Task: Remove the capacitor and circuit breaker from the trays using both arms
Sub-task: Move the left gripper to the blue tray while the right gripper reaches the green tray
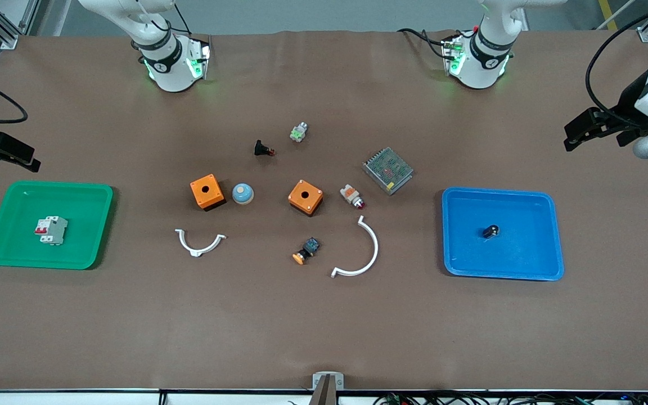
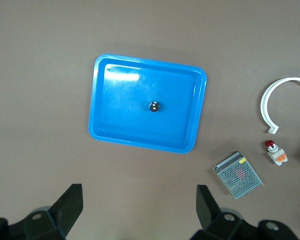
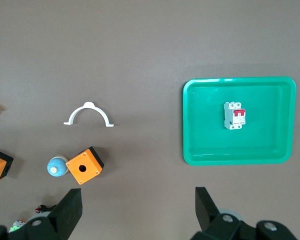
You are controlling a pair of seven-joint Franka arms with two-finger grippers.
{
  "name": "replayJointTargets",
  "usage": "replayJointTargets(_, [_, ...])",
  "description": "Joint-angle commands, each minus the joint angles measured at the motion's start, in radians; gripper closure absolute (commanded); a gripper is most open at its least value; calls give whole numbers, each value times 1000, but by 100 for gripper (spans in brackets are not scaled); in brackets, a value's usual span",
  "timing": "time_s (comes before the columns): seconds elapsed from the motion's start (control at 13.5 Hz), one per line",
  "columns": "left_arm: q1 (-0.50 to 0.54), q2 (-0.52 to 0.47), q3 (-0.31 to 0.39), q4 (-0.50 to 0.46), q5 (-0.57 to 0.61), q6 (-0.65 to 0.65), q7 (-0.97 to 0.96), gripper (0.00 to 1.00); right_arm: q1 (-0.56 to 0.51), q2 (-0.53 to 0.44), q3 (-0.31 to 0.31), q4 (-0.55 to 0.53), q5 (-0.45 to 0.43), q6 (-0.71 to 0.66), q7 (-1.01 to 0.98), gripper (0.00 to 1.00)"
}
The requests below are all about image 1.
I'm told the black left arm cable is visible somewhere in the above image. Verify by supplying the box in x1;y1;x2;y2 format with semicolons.
585;0;648;123

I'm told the small white curved clip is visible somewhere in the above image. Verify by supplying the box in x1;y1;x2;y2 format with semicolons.
175;228;227;258

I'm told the metal mesh power supply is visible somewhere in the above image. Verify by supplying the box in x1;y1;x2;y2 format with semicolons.
362;147;415;196

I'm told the blue plastic tray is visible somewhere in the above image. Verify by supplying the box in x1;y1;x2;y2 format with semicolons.
442;187;565;281

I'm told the orange push button black body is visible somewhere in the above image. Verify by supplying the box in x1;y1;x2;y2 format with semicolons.
292;237;321;266

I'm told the red indicator lamp orange base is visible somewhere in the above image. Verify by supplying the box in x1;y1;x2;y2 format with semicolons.
340;183;366;210

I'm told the dark camera pole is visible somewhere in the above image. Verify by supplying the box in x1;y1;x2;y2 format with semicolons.
308;376;339;405

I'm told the grey metal bracket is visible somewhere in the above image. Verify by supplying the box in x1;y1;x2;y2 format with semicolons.
312;371;345;391

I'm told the brown table mat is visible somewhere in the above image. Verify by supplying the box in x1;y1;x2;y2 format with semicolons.
0;29;648;392

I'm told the grey red circuit breaker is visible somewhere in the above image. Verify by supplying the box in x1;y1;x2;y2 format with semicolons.
34;215;69;246

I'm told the large white curved clip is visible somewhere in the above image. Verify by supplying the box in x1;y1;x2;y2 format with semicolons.
331;215;379;278

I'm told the black base cable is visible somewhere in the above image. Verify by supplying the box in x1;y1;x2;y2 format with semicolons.
397;27;449;59
172;0;192;35

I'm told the green plastic tray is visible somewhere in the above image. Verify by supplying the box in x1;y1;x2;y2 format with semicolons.
0;180;114;271

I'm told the orange button enclosure box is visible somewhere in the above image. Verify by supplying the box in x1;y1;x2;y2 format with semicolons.
287;179;325;217
190;174;226;212

